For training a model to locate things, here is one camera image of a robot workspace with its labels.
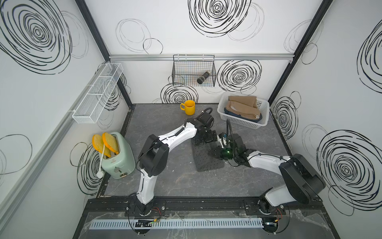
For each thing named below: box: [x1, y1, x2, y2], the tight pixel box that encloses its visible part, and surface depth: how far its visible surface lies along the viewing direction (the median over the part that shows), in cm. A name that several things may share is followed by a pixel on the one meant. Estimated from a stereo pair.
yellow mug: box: [180, 100, 196, 116], surface depth 111 cm
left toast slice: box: [92, 133, 111, 158], surface depth 75 cm
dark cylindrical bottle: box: [196, 71, 211, 85], surface depth 93 cm
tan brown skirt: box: [225, 95, 262, 120], surface depth 110 cm
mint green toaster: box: [101, 131, 136, 180], surface depth 77 cm
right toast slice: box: [102, 131, 119, 155], surface depth 78 cm
